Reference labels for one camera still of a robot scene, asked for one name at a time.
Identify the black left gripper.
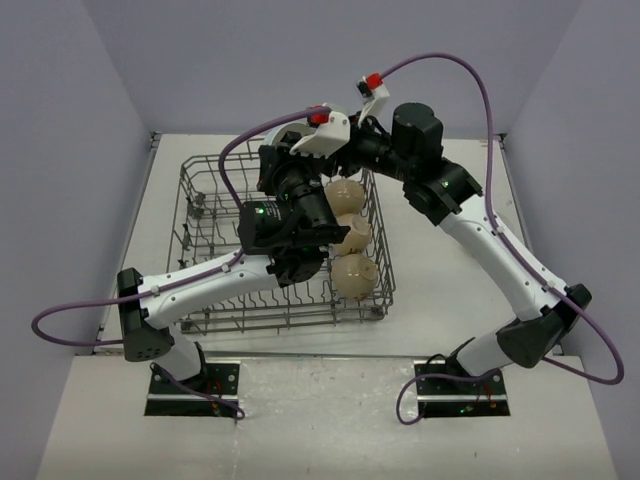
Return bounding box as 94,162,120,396
257,130,342,237

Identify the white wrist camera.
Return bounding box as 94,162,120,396
356,73,390,126
289,107,351,158

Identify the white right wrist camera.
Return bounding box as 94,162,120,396
356,73,390,126

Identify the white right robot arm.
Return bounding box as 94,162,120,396
333,103,592,393

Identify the white blue bowl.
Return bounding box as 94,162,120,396
262,103,332,150

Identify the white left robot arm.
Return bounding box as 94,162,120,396
117,145,348,393

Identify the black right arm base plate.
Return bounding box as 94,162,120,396
416,372,511,419

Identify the grey wire dish rack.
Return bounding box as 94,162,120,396
167,154,396,335

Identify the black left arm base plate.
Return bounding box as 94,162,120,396
144,361,244,420

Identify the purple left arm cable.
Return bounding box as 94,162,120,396
30,106,333,421

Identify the beige bowl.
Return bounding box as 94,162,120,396
324,178,366,217
332,213,372,256
331,253,379,300

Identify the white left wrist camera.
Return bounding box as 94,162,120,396
289,107,351,158

